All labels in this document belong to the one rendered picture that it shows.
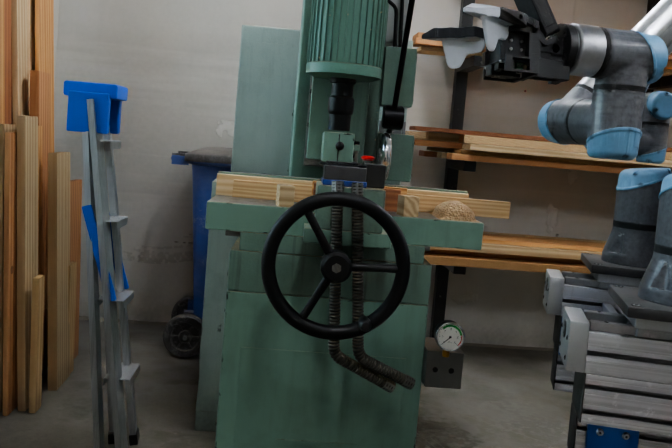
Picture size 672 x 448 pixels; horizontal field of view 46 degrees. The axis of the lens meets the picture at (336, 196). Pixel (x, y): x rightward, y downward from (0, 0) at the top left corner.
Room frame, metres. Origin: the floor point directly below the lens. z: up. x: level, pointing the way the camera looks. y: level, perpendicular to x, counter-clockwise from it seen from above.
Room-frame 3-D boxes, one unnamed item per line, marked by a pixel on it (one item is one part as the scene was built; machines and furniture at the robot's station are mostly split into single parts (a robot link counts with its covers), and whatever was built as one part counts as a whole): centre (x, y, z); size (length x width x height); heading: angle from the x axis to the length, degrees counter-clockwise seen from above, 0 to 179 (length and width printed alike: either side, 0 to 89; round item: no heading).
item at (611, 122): (1.22, -0.41, 1.12); 0.11 x 0.08 x 0.11; 15
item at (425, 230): (1.76, -0.02, 0.87); 0.61 x 0.30 x 0.06; 93
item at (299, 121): (2.15, 0.02, 1.16); 0.22 x 0.22 x 0.72; 3
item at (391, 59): (2.09, -0.13, 1.23); 0.09 x 0.08 x 0.15; 3
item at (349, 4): (1.86, 0.01, 1.35); 0.18 x 0.18 x 0.31
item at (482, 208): (1.87, -0.09, 0.92); 0.65 x 0.02 x 0.04; 93
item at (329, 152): (1.88, 0.01, 1.03); 0.14 x 0.07 x 0.09; 3
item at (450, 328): (1.67, -0.26, 0.65); 0.06 x 0.04 x 0.08; 93
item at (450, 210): (1.79, -0.27, 0.92); 0.14 x 0.09 x 0.04; 3
